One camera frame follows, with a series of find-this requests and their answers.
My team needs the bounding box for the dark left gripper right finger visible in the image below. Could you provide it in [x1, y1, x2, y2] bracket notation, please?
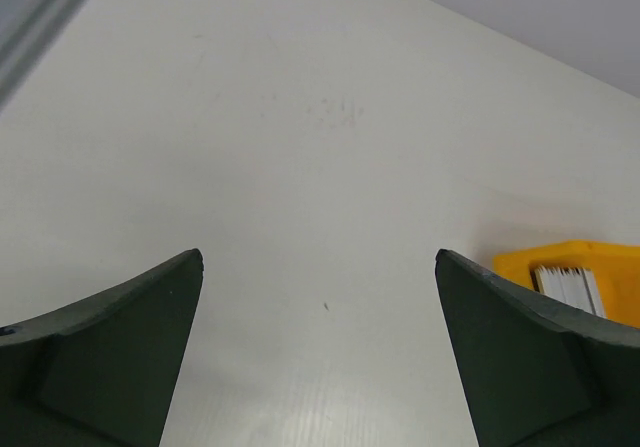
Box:
[435, 250, 639, 446]

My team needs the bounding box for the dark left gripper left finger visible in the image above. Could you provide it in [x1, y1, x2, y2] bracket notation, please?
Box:
[1, 249, 203, 446]

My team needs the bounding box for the yellow plastic bin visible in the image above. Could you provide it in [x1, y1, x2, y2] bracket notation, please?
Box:
[493, 240, 639, 327]

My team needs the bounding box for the left aluminium post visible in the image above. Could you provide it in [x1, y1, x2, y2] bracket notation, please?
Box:
[1, 0, 86, 105]

